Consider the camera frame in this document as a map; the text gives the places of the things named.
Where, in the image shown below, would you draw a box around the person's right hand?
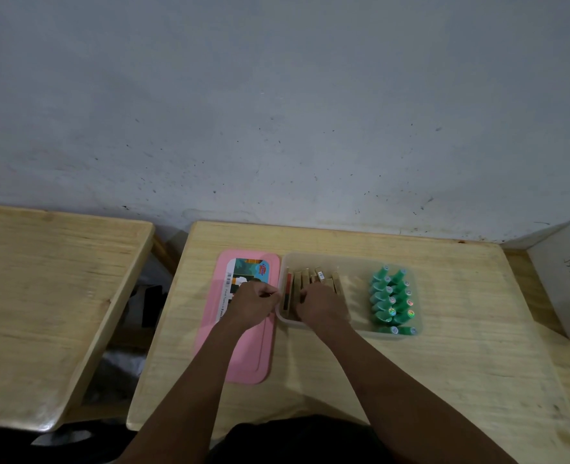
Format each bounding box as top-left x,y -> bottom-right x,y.
294,282 -> 353,340

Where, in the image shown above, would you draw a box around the person's left hand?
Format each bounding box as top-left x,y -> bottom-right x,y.
224,280 -> 284,333

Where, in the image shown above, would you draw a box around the group of tan boxes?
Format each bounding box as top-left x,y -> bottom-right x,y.
282,267 -> 346,320

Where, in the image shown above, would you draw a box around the clear plastic container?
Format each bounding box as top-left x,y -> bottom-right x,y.
275,251 -> 424,342

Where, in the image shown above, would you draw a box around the pink lid with picture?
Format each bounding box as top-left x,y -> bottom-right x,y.
192,249 -> 282,386

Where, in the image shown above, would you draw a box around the group of teal bottles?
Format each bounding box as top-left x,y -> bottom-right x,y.
368,265 -> 419,336

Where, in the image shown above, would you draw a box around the person's right forearm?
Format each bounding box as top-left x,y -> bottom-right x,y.
313,323 -> 518,464

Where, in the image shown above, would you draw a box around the person's left forearm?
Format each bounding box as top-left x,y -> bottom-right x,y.
115,318 -> 262,464

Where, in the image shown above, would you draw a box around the person's black shorts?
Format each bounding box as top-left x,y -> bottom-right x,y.
207,415 -> 397,464

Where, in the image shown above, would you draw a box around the white cardboard box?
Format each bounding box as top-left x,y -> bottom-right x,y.
502,217 -> 570,343

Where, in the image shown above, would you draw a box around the light wooden table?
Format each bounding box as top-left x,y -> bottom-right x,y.
0,203 -> 156,433

